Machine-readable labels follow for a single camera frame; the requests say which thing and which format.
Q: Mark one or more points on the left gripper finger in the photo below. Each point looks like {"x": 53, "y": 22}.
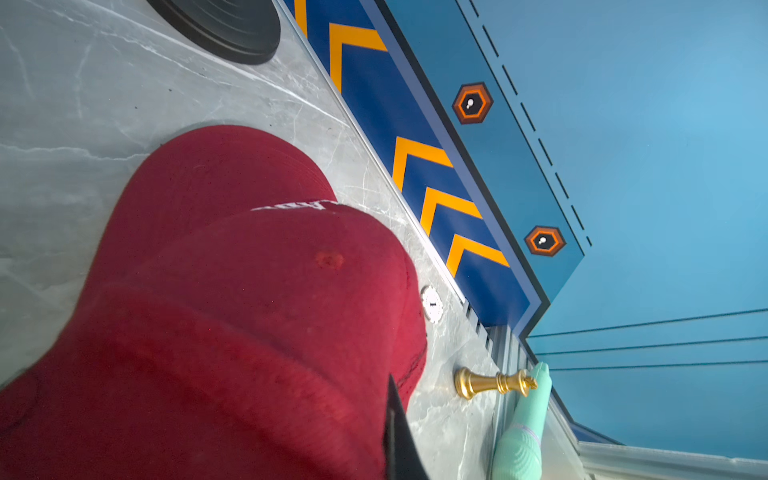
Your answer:
{"x": 402, "y": 458}

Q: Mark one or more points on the gold chess piece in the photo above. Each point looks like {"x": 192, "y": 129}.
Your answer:
{"x": 469, "y": 384}

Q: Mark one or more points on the white round table plug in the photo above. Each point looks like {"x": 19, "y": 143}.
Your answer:
{"x": 432, "y": 304}

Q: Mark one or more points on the black microphone stand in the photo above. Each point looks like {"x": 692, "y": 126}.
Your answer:
{"x": 241, "y": 31}

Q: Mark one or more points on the green foam handle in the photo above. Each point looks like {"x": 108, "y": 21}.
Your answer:
{"x": 518, "y": 453}

